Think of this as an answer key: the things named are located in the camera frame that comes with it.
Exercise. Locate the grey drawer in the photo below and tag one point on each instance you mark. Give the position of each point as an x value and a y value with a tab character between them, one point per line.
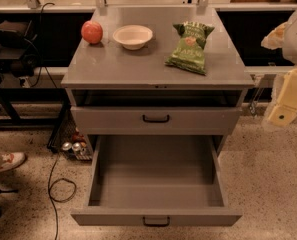
156	181
155	121

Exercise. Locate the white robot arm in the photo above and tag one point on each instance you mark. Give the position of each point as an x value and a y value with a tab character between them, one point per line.
284	36

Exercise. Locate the red apple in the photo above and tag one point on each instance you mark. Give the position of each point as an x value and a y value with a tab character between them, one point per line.
92	32

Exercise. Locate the green chip bag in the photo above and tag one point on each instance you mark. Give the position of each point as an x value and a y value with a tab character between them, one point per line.
189	52

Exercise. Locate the white sneaker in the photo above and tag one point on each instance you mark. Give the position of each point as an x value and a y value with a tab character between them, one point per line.
11	161

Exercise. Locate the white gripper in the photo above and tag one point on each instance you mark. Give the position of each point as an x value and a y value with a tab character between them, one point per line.
284	112

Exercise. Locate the white bowl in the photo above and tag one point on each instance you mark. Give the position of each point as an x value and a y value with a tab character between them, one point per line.
133	37

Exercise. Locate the grey top drawer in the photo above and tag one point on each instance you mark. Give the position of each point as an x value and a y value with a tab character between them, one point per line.
155	121

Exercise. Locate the grey drawer cabinet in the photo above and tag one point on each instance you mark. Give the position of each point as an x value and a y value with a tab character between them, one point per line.
108	75

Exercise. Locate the wire basket with cans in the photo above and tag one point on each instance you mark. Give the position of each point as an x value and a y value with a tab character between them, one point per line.
68	140

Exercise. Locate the black equipment on stand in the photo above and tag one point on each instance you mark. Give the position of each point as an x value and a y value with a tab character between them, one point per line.
18	55

